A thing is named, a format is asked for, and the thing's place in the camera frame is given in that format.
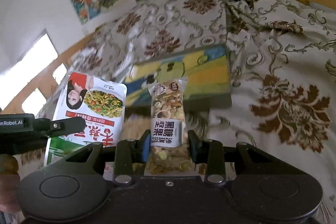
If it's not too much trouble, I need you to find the clear nut bar packet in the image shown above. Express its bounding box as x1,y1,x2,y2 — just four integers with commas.
146,79,191,175

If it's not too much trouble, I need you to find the white green noodle snack pouch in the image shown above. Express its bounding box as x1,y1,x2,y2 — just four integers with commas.
44,72,127,165

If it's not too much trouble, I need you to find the grey cardboard tray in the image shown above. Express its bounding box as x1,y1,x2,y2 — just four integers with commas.
123,43,233,109

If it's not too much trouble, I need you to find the colourful cartoon drawing liner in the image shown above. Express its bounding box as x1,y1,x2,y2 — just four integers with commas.
124,45,231,106

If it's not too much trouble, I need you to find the bright window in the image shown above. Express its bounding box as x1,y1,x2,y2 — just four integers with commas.
0,32,67,116

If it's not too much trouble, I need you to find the floral satin bed quilt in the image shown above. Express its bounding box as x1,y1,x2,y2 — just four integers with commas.
70,0,335,223

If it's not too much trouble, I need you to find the wooden bed rail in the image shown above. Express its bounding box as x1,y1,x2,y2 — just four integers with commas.
1,32,94,114

